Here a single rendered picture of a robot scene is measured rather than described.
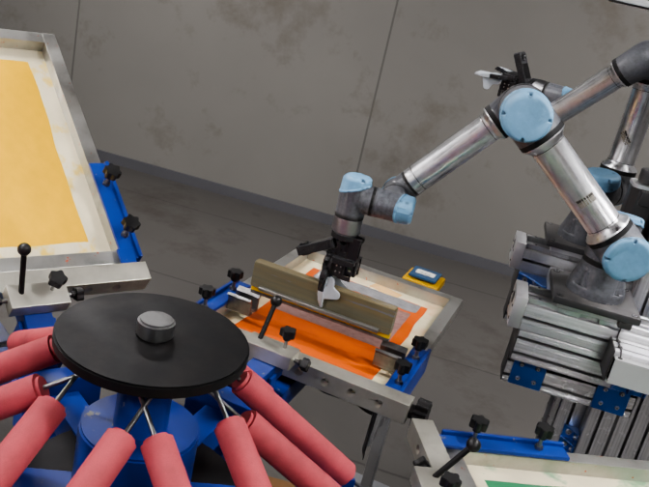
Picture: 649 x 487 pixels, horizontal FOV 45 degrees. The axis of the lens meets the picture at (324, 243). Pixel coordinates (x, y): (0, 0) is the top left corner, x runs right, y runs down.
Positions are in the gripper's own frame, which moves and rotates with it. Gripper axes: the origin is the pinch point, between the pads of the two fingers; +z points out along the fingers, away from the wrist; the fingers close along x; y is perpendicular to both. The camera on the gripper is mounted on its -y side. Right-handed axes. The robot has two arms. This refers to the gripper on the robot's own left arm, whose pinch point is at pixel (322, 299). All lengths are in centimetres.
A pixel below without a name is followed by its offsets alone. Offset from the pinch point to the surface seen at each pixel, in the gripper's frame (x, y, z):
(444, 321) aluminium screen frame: 37.5, 28.0, 10.3
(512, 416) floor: 183, 55, 110
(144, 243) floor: 224, -192, 108
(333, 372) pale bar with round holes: -25.4, 14.6, 5.0
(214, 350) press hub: -82, 10, -23
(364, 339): 13.6, 10.8, 13.6
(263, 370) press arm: -36.5, 1.3, 4.9
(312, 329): 7.8, -3.1, 13.6
